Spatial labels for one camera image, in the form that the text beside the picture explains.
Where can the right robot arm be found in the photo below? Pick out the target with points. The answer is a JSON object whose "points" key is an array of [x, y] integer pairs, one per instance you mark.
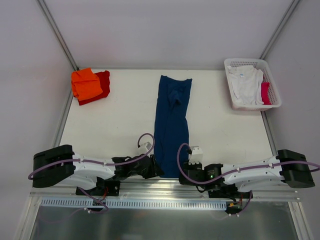
{"points": [[236, 181]]}

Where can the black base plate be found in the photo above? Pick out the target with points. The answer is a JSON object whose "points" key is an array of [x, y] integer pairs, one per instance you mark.
{"points": [[228, 192], [107, 188]]}

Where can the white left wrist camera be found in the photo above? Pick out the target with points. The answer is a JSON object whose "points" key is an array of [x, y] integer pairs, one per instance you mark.
{"points": [[144, 148]]}

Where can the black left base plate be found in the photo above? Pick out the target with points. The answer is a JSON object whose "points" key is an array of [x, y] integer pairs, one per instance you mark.
{"points": [[107, 188]]}

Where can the orange folded t shirt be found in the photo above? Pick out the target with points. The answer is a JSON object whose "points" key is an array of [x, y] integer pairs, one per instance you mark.
{"points": [[80, 78]]}

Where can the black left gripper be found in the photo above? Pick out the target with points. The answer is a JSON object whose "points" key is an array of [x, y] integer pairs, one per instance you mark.
{"points": [[155, 166]]}

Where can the red folded t shirt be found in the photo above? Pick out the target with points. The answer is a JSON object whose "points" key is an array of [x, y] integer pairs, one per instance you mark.
{"points": [[105, 85]]}

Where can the white slotted cable duct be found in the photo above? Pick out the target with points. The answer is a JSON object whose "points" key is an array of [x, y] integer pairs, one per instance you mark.
{"points": [[153, 204]]}

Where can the aluminium corner post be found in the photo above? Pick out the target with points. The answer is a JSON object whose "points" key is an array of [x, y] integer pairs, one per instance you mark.
{"points": [[57, 33], [285, 19]]}

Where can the white plastic basket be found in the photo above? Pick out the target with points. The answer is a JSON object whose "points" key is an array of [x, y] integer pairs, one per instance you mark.
{"points": [[273, 92]]}

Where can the left aluminium corner post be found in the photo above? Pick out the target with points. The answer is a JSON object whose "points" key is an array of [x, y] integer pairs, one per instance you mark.
{"points": [[57, 33]]}

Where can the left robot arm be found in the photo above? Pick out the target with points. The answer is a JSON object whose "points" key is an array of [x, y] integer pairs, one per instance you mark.
{"points": [[62, 166]]}

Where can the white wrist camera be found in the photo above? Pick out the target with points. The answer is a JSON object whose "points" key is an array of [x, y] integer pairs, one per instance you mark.
{"points": [[144, 148], [195, 155]]}

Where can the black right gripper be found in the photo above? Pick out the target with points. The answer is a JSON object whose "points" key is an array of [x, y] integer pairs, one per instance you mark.
{"points": [[186, 175]]}

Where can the aluminium front rail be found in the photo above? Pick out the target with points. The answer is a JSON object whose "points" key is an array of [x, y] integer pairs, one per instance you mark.
{"points": [[166, 189]]}

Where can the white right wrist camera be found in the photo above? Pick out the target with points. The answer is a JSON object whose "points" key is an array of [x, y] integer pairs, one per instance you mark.
{"points": [[195, 155]]}

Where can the blue printed t shirt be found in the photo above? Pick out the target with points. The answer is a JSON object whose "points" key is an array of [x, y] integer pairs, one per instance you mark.
{"points": [[171, 126]]}

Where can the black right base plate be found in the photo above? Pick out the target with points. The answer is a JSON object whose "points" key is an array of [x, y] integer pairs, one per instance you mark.
{"points": [[228, 192]]}

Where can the right aluminium corner post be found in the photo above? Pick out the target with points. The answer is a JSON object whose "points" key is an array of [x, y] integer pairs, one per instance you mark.
{"points": [[285, 19]]}

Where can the white t shirt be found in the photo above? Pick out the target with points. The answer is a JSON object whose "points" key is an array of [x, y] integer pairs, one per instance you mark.
{"points": [[246, 83]]}

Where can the pink t shirt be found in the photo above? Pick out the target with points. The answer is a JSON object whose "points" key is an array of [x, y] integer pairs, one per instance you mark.
{"points": [[264, 93]]}

